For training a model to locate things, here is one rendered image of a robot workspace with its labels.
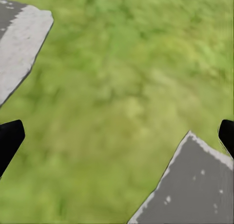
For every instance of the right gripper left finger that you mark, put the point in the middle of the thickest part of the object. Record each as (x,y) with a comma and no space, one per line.
(11,136)

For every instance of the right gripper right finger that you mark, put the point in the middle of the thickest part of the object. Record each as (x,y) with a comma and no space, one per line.
(226,134)

